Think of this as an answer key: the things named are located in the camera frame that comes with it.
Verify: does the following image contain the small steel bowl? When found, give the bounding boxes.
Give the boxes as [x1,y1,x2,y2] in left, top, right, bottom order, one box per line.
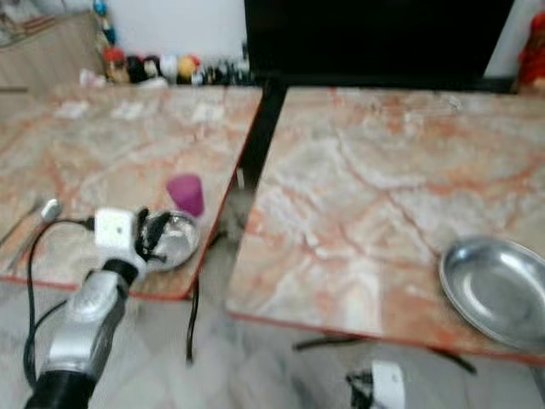
[138,210,204,274]

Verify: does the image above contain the purple plastic cup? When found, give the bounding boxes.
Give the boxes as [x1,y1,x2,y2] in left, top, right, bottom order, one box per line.
[167,173,206,218]

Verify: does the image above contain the marble pattern dining table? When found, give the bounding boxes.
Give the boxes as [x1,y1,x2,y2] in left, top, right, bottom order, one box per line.
[226,85,545,376]
[0,83,264,366]

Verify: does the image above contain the steel spoon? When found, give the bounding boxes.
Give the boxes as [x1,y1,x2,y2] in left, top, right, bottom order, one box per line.
[9,199,64,258]

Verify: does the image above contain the black toy figure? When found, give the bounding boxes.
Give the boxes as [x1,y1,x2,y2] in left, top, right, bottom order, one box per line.
[128,55,151,84]

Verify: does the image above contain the white toy figure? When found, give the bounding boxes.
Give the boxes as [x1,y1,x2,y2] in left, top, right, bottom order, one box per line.
[160,54,181,84]

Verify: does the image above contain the yellow orange toy figure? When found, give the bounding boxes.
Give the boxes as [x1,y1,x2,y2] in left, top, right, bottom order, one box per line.
[179,54,203,85]

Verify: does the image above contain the red hat toy figure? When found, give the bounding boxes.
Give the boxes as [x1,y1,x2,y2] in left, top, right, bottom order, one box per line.
[101,46,129,84]

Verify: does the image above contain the large steel plate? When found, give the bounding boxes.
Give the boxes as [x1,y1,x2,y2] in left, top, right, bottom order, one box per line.
[439,236,545,355]

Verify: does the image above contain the light wooden cabinet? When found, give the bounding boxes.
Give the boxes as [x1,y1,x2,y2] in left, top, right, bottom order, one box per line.
[0,9,108,91]

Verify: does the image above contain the blue red hanging ornament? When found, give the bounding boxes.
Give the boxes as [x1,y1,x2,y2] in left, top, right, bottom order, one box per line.
[93,0,118,47]

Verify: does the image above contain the black television screen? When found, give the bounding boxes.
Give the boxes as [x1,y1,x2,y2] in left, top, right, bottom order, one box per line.
[244,0,517,84]

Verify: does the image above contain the large red plush toy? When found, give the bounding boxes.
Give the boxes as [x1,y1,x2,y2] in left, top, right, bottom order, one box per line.
[515,12,545,94]

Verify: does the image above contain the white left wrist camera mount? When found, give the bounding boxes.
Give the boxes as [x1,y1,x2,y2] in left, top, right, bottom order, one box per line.
[94,207,142,258]

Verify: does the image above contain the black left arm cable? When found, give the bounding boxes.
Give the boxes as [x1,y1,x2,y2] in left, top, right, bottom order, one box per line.
[23,217,98,386]

